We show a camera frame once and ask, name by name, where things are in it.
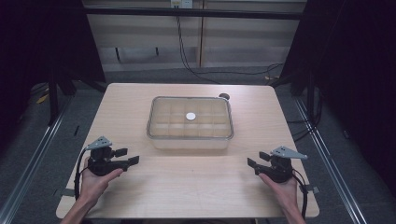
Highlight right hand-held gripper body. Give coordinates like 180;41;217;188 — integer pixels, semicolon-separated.
255;146;309;184

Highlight black wall cable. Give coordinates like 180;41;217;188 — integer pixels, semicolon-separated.
175;15;286;85

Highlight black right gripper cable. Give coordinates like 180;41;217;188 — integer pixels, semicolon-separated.
290;168;309;220

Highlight clear plastic container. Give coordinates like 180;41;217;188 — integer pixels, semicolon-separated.
146;95;235;141

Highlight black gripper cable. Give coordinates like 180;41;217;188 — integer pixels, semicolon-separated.
73;148;92;202
290;168;309;220

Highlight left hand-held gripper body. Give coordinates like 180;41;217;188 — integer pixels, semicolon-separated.
85;135;129;177

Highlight black horizontal bar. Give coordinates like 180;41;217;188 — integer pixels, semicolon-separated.
81;7;308;21

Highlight black floor cables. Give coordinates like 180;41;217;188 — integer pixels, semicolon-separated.
287;88;323;144

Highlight white wall socket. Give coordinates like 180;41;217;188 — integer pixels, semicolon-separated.
169;0;194;9

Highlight metal floor rail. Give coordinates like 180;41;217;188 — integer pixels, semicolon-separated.
0;95;73;224
292;95;370;224

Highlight person's left hand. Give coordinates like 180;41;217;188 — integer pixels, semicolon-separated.
78;157;124;208

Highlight person's right hand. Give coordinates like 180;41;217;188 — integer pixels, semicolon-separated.
258;173;301;213

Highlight black metal stand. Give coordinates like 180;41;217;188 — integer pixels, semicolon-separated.
47;70;60;127

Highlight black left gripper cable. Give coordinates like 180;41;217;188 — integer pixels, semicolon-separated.
73;148;92;202

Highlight dark curtain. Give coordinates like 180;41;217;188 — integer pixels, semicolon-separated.
270;0;396;190
0;0;107;150

